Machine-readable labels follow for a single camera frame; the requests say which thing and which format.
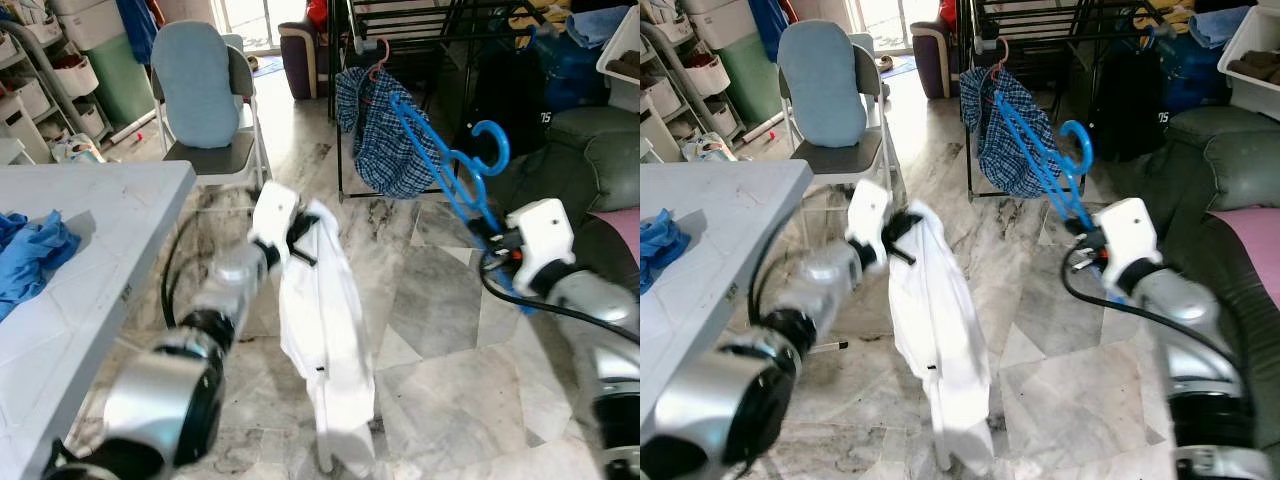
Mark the blue suitcase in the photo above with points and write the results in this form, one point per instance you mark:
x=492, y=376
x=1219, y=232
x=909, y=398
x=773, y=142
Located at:
x=1198, y=75
x=575, y=75

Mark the white laundry basket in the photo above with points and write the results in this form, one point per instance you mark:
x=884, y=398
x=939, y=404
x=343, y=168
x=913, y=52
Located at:
x=1250, y=95
x=618, y=50

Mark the blue plastic hanger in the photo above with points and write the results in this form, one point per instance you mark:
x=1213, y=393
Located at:
x=1089, y=142
x=505, y=145

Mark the blue plaid shirt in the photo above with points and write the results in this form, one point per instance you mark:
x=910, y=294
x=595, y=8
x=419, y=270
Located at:
x=380, y=150
x=1005, y=150

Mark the light blue towel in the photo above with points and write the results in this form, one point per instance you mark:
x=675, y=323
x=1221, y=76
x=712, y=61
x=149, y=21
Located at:
x=595, y=25
x=1220, y=25

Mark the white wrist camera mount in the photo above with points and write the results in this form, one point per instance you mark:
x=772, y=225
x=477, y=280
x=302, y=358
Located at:
x=545, y=235
x=272, y=210
x=1130, y=235
x=868, y=215

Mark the black garment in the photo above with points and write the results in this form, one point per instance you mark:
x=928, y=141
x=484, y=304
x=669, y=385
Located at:
x=510, y=100
x=1130, y=100

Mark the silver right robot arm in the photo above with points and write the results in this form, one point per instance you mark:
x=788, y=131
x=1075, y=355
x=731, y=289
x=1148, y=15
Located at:
x=1190, y=320
x=590, y=300

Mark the black metal drying rack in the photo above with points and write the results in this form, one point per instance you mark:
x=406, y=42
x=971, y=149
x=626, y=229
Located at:
x=1030, y=38
x=400, y=38

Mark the white basket shelf rack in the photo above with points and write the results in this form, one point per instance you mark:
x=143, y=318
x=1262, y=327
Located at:
x=75, y=75
x=705, y=75

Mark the dark green leather sofa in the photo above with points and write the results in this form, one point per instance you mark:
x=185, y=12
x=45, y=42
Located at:
x=1240, y=160
x=600, y=160

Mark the dark blue hanging cloth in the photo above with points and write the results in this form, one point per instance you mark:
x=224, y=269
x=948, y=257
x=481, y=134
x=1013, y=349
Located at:
x=768, y=30
x=138, y=30

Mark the grey white folding chair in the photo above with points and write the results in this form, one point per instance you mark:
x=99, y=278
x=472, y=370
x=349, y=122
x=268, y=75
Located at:
x=205, y=160
x=835, y=160

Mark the bright blue garment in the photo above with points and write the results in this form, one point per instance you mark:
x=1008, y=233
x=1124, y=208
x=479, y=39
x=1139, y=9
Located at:
x=35, y=260
x=658, y=250

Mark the light blue back cushion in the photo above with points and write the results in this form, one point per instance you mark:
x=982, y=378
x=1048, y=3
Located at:
x=195, y=85
x=822, y=85

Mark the white shirt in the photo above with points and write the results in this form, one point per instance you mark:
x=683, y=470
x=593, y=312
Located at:
x=940, y=330
x=325, y=330

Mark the green white storage cabinet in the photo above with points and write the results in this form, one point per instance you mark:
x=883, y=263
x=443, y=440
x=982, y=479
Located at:
x=750, y=80
x=120, y=80

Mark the purple armchair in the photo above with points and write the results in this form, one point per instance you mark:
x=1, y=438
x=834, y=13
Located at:
x=932, y=65
x=300, y=65

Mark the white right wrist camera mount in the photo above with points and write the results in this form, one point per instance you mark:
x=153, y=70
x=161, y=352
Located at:
x=545, y=235
x=1130, y=235

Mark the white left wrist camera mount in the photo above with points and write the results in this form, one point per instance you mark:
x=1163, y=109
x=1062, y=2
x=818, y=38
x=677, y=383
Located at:
x=272, y=210
x=868, y=215

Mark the pink sofa mat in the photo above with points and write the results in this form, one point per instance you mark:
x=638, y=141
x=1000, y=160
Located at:
x=620, y=232
x=1250, y=240

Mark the pink plastic hanger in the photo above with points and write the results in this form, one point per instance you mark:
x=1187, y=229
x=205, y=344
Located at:
x=383, y=50
x=1004, y=50

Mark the white printed package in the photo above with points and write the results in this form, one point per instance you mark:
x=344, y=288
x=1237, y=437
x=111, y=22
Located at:
x=78, y=150
x=708, y=150

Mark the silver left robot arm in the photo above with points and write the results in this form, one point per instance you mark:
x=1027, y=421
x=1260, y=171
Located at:
x=160, y=400
x=740, y=400

